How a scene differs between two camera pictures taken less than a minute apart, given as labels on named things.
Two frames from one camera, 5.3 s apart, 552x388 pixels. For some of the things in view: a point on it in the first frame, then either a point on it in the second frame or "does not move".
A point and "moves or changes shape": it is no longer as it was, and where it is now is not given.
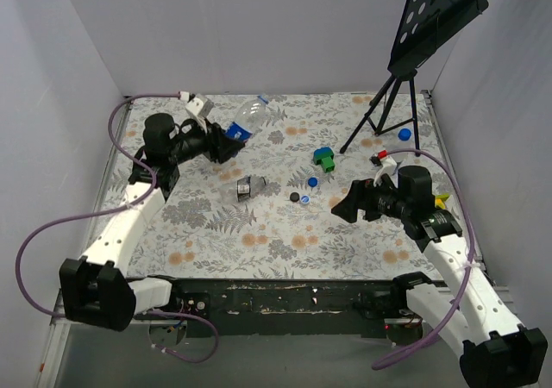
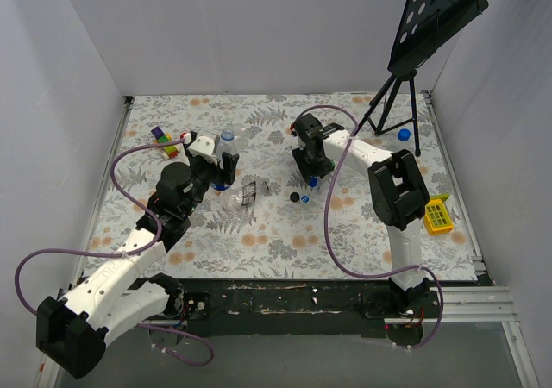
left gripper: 216,142 → 214,169
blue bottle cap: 404,134 does not move
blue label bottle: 247,117 → 219,196
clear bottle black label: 245,188 moves or changes shape
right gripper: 360,198 → 310,159
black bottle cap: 294,197 does not move
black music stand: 438,3 does not move
